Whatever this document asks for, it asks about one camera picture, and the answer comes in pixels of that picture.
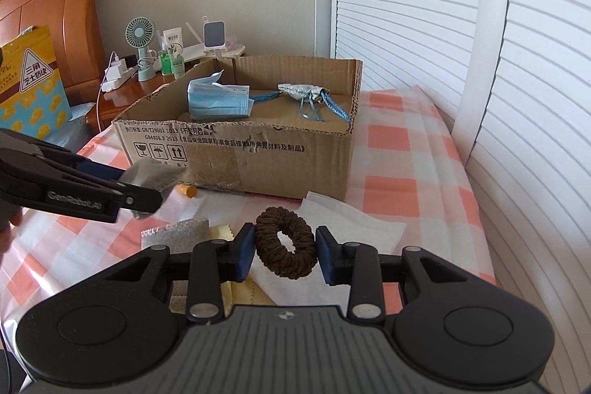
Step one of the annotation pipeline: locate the white cloth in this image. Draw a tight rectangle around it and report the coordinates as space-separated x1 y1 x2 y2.
248 190 408 312

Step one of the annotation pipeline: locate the brown hair scrunchie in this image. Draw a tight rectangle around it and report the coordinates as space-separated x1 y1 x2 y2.
256 207 318 280

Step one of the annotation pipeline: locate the grey fabric pouch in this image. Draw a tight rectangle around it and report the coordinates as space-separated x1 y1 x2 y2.
119 158 186 219
140 217 211 313

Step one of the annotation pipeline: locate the blue surgical face mask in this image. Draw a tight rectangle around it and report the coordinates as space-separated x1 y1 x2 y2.
187 70 254 121

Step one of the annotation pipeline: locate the blue tassel charm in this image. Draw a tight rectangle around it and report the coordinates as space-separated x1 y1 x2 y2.
249 83 349 123

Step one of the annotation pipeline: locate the person's left hand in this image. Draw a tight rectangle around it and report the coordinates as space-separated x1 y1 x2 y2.
0 201 23 256

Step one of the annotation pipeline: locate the yellow cleaning cloth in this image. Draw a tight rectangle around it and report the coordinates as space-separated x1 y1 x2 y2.
219 249 276 316

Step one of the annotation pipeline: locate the blue bed sheet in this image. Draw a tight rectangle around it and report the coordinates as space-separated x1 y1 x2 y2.
45 103 98 152

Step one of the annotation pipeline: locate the yellow blue snack bag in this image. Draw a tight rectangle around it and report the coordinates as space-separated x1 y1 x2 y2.
0 26 71 139

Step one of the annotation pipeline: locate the small orange cap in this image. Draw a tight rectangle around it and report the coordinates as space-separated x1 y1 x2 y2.
176 184 198 199

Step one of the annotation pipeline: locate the wooden nightstand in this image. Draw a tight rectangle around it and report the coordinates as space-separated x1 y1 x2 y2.
85 73 174 134

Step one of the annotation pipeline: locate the pink checkered tablecloth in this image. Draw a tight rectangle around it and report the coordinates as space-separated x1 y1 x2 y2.
1 88 494 339

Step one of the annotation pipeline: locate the brown cardboard box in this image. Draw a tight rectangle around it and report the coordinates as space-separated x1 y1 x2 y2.
112 56 363 200

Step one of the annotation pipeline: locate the green small box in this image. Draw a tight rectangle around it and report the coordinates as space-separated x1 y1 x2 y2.
158 51 172 76

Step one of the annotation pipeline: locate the green desk fan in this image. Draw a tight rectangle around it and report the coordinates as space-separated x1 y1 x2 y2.
124 16 156 82

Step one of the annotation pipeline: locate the green tube bottle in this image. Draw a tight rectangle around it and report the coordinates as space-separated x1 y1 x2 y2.
168 43 185 79

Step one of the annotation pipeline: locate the wooden headboard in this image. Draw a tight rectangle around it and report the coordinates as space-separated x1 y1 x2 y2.
1 0 106 105

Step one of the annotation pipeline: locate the white tube container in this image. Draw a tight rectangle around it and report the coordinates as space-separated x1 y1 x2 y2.
163 27 183 53

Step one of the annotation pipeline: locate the white louvered closet door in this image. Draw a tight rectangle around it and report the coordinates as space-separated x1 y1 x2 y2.
331 0 590 393

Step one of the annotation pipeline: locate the white charger with cable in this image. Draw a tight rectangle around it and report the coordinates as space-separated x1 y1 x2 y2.
95 51 137 132

